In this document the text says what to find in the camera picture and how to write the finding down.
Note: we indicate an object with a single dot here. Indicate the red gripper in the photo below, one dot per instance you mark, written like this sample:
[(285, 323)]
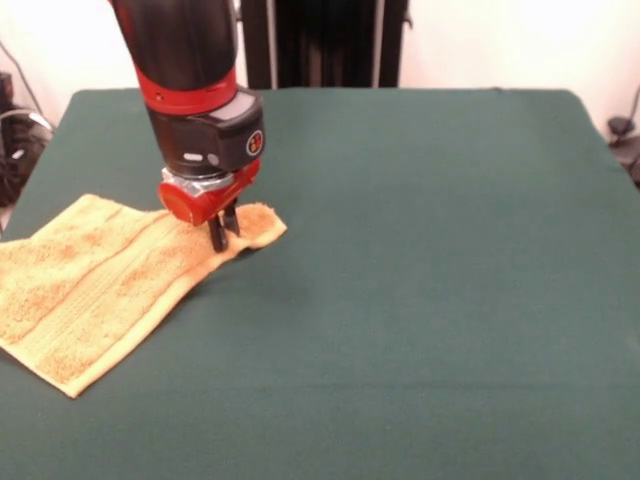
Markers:
[(200, 205)]

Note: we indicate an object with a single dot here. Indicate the tan terry towel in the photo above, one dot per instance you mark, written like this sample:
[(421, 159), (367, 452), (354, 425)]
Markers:
[(100, 290)]

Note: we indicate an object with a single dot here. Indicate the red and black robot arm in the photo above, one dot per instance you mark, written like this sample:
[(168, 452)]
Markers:
[(190, 90)]

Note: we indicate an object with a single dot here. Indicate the dark green table cloth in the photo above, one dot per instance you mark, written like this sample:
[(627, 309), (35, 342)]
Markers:
[(400, 300)]

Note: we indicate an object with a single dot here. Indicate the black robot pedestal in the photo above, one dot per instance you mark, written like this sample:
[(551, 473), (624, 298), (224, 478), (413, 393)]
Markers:
[(325, 45)]

